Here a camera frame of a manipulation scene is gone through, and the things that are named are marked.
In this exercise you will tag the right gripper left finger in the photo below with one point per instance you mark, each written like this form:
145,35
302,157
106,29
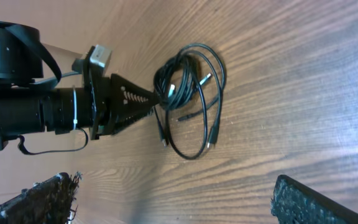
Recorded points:
49,201

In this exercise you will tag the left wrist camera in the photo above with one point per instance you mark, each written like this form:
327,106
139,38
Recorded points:
99,60

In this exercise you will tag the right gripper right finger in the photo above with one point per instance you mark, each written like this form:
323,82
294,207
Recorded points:
294,202

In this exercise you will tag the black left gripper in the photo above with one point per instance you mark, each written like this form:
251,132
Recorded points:
125,94

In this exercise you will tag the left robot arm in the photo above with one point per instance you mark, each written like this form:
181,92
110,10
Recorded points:
31,100

